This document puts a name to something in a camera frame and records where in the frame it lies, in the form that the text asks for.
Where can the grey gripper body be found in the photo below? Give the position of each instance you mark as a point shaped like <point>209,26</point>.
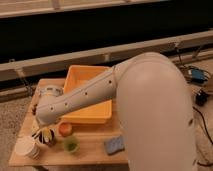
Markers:
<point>36,131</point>

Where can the yellow banana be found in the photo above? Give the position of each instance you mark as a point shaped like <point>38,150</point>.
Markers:
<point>46,135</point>

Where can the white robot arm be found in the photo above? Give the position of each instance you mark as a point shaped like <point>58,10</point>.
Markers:
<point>154,106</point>

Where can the green plastic cup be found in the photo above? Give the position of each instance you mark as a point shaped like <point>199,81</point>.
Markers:
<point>71,144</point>

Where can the white stacked bowls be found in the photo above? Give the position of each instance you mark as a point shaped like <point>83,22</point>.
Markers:
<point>26,146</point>

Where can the purple toy grapes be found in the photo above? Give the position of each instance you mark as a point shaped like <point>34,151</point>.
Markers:
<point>34,109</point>

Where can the orange toy fruit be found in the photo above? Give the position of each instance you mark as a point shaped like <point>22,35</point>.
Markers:
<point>65,129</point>

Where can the wooden table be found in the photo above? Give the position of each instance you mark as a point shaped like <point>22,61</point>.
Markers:
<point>91,149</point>

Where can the yellow plastic bin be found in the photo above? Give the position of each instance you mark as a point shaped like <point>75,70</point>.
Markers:
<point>96,114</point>

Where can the blue sponge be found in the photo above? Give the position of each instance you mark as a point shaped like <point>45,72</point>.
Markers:
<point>114,145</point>

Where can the blue device on floor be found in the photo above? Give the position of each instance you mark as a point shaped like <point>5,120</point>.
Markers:
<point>194,75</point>

